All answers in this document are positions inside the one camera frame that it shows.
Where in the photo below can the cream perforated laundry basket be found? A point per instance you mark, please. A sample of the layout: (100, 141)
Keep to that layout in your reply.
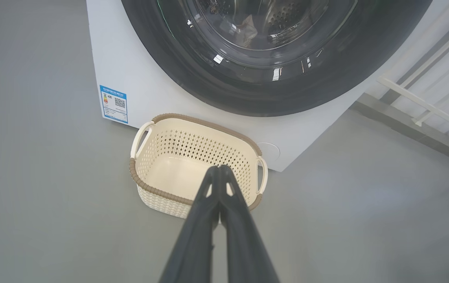
(177, 157)

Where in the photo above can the white front-load washing machine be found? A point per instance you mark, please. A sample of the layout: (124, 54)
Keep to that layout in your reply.
(138, 90)

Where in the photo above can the white metal railing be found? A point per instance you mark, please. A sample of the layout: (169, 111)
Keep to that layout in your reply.
(417, 100)

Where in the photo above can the round black glass washer door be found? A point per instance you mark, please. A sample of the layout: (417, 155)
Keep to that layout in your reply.
(326, 86)

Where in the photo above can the cream white garment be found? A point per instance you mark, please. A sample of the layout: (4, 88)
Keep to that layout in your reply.
(247, 33)

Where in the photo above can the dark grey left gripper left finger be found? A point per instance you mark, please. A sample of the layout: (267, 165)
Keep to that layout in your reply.
(197, 236)

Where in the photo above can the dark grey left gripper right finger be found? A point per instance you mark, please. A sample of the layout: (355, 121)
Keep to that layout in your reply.
(244, 243)

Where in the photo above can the blue energy label sticker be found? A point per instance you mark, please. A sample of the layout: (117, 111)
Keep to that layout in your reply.
(113, 104)

